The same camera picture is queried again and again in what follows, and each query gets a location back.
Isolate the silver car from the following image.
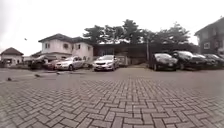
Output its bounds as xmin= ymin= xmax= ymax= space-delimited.
xmin=92 ymin=54 xmax=120 ymax=72
xmin=54 ymin=55 xmax=86 ymax=72

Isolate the low dark building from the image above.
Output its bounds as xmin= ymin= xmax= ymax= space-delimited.
xmin=93 ymin=41 xmax=198 ymax=66

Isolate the grey brick paved road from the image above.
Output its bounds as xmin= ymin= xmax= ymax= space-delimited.
xmin=0 ymin=66 xmax=224 ymax=128

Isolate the row of tall dark trees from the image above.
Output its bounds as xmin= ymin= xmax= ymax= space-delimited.
xmin=82 ymin=18 xmax=191 ymax=46

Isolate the thin pole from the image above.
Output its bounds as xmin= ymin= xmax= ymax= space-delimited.
xmin=146 ymin=38 xmax=150 ymax=63

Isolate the black car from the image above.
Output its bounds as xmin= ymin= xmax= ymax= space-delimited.
xmin=148 ymin=53 xmax=180 ymax=72
xmin=171 ymin=50 xmax=208 ymax=70

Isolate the white house with dark roof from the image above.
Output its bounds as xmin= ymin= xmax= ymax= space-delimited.
xmin=37 ymin=33 xmax=95 ymax=63

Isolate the red car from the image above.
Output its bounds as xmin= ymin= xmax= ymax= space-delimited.
xmin=44 ymin=59 xmax=63 ymax=71

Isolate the dark vehicle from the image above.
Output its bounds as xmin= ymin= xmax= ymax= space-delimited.
xmin=28 ymin=54 xmax=51 ymax=70

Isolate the small house with brown roof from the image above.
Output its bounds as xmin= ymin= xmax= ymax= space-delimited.
xmin=0 ymin=46 xmax=25 ymax=67

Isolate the dark two-storey building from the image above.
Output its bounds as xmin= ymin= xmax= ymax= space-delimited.
xmin=194 ymin=16 xmax=224 ymax=56

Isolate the dark car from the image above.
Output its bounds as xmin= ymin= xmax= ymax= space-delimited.
xmin=202 ymin=53 xmax=224 ymax=69

